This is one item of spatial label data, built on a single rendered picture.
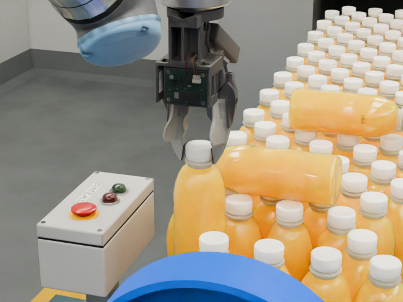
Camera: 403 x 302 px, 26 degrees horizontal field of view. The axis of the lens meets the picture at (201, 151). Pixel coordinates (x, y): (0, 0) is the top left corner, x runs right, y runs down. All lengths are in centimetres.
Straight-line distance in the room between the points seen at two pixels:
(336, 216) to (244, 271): 42
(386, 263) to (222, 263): 33
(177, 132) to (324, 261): 26
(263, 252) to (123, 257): 25
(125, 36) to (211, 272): 27
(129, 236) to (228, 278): 50
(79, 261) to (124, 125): 365
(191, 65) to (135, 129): 373
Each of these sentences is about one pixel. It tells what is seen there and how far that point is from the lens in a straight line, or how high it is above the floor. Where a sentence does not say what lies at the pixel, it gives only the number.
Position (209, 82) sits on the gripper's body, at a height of 132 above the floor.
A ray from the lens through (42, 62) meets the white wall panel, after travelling 589.
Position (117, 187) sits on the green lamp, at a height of 111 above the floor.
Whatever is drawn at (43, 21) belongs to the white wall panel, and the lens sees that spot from 583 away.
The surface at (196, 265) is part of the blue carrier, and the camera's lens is 82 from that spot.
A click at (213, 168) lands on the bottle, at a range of 117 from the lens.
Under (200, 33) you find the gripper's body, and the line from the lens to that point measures 106.
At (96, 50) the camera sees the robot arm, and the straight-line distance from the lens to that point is 93.
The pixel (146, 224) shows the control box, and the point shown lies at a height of 104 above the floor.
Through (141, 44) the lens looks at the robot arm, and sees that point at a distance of 93.
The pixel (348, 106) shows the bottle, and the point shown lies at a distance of 148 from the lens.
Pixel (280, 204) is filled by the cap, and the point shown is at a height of 111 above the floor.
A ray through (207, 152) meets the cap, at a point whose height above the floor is 121.
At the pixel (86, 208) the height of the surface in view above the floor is 111.
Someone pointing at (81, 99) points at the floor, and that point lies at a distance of 531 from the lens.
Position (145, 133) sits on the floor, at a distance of 472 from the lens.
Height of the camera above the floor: 163
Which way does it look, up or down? 21 degrees down
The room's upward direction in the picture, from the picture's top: straight up
